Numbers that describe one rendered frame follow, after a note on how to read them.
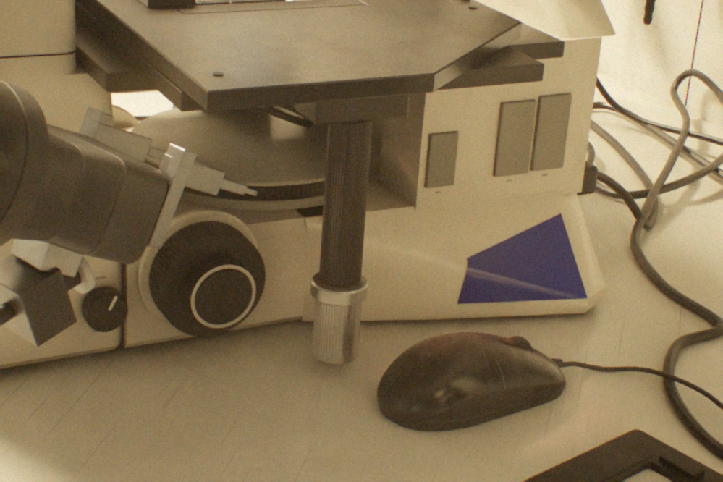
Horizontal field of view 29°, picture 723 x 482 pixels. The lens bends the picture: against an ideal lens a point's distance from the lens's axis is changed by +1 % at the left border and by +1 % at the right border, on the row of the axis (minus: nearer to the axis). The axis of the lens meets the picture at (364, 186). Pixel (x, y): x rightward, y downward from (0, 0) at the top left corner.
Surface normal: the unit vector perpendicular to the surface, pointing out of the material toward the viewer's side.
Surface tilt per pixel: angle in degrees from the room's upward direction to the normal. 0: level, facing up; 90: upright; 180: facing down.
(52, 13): 90
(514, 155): 90
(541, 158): 90
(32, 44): 90
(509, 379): 62
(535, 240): 48
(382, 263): 80
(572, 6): 38
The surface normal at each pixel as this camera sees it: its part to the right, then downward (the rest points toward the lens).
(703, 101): -0.89, 0.11
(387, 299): 0.14, 0.36
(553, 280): 0.37, -0.36
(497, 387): 0.58, -0.02
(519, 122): 0.45, 0.35
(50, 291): 0.71, 0.29
